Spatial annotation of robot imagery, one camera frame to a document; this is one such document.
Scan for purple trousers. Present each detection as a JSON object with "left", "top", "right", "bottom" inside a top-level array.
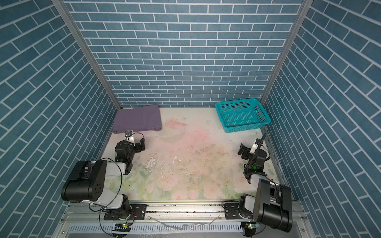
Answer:
[{"left": 112, "top": 105, "right": 162, "bottom": 134}]

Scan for teal plastic basket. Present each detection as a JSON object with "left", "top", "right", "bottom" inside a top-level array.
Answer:
[{"left": 215, "top": 99, "right": 271, "bottom": 133}]

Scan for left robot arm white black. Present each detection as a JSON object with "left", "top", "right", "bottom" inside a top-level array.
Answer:
[{"left": 61, "top": 134, "right": 145, "bottom": 220}]

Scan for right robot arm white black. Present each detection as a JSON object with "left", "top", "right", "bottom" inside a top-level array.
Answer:
[{"left": 238, "top": 144, "right": 293, "bottom": 232}]

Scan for right circuit board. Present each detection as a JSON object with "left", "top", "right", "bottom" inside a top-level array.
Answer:
[{"left": 243, "top": 222, "right": 260, "bottom": 230}]

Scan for circuit board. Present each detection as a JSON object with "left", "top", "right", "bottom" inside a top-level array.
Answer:
[
  {"left": 243, "top": 222, "right": 260, "bottom": 230},
  {"left": 112, "top": 223, "right": 132, "bottom": 234}
]

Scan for left circuit board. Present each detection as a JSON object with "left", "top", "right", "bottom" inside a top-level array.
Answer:
[{"left": 112, "top": 223, "right": 132, "bottom": 234}]

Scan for white vent grille strip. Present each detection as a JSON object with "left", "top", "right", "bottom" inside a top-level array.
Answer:
[{"left": 68, "top": 222, "right": 243, "bottom": 235}]

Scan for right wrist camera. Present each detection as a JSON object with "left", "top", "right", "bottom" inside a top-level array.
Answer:
[{"left": 250, "top": 138, "right": 261, "bottom": 154}]

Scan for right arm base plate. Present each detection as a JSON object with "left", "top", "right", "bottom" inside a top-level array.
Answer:
[{"left": 222, "top": 201, "right": 253, "bottom": 220}]

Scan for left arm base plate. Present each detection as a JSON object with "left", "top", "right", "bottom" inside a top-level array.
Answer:
[{"left": 103, "top": 204, "right": 147, "bottom": 221}]

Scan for aluminium front rail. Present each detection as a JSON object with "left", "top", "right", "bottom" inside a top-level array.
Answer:
[{"left": 61, "top": 200, "right": 307, "bottom": 224}]

